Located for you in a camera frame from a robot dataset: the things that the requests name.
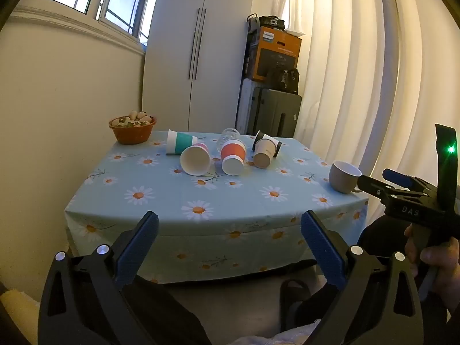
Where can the cream curtain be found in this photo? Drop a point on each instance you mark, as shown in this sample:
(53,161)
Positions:
(359,61)

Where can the blue daisy print tablecloth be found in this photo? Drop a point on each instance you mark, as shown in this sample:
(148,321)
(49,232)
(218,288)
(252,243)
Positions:
(172,215)

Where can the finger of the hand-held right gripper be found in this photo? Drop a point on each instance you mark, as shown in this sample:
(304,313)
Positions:
(375,188)
(395,177)

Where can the clear glass cup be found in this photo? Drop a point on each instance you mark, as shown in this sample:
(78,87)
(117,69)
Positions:
(230,134)

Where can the pink banded paper cup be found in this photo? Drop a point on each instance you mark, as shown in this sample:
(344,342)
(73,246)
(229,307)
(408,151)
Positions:
(195,161)

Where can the silver suitcase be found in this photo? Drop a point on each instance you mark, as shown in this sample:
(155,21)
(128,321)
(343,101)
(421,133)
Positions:
(245,104)

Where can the orange plastic bowl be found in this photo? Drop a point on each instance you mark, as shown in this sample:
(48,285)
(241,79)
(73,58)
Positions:
(132,134)

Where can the brown paper cup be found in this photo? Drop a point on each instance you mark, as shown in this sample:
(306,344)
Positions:
(264,153)

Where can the pale yellow cushion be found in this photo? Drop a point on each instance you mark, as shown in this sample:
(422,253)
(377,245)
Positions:
(18,311)

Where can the beige ceramic mug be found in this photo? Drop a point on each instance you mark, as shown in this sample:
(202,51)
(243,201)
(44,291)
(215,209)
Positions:
(341,181)

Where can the black handbag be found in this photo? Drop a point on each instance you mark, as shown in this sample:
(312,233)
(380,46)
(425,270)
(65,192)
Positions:
(285,81)

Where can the black and white paper cup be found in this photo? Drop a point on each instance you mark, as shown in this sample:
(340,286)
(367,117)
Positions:
(268,137)

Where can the white wardrobe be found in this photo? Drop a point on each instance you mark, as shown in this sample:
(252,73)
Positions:
(179,50)

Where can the dark grey suitcase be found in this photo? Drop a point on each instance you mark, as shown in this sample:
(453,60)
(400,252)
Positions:
(276,111)

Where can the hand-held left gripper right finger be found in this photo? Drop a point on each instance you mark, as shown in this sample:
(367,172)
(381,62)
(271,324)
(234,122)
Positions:
(323,248)

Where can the black camera bag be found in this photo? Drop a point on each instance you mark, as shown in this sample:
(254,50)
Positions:
(271,22)

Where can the person's right hand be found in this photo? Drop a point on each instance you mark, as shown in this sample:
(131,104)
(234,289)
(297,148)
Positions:
(447,276)

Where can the orange banded paper cup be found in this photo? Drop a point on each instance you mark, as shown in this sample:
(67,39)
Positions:
(233,151)

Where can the orange cardboard box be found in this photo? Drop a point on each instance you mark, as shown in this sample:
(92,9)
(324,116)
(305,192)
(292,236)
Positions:
(275,52)

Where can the window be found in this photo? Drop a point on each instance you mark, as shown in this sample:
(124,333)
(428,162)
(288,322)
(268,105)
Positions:
(118,0)

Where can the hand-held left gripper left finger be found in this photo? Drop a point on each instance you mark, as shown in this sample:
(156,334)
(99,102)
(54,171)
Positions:
(138,248)

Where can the teal banded paper cup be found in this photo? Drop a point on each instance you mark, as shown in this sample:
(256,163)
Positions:
(182,142)

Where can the white towel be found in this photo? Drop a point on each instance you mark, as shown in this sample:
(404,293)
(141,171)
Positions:
(287,336)

